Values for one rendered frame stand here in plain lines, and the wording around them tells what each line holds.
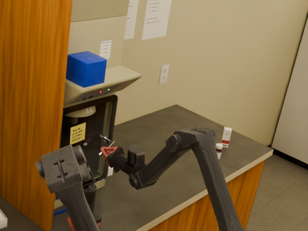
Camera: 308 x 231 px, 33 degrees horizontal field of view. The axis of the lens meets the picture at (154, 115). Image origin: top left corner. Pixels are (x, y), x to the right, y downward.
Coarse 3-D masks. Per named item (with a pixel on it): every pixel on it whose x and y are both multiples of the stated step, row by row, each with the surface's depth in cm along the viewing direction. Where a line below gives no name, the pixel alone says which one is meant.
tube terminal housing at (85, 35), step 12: (72, 24) 176; (84, 24) 180; (96, 24) 185; (108, 24) 190; (120, 24) 195; (72, 36) 178; (84, 36) 183; (96, 36) 187; (108, 36) 192; (120, 36) 197; (72, 48) 180; (84, 48) 185; (96, 48) 190; (120, 48) 200; (108, 60) 198; (120, 60) 203; (60, 204) 209
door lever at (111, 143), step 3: (105, 138) 211; (105, 141) 213; (108, 141) 210; (111, 141) 209; (108, 144) 209; (111, 144) 209; (114, 144) 210; (105, 150) 207; (99, 153) 206; (102, 153) 206; (99, 156) 206
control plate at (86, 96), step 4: (108, 88) 190; (112, 88) 194; (92, 92) 183; (96, 92) 186; (100, 92) 190; (104, 92) 194; (108, 92) 197; (80, 96) 180; (84, 96) 183; (88, 96) 187; (76, 100) 184; (80, 100) 187
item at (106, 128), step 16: (112, 96) 205; (64, 112) 188; (80, 112) 194; (96, 112) 202; (112, 112) 209; (64, 128) 191; (96, 128) 205; (112, 128) 213; (64, 144) 195; (80, 144) 202; (96, 144) 209; (96, 160) 213; (96, 176) 218
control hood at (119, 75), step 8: (112, 72) 195; (120, 72) 196; (128, 72) 198; (136, 72) 199; (104, 80) 186; (112, 80) 187; (120, 80) 189; (128, 80) 193; (136, 80) 200; (72, 88) 177; (80, 88) 176; (88, 88) 178; (96, 88) 181; (104, 88) 187; (120, 88) 202; (64, 96) 181; (72, 96) 178; (64, 104) 182
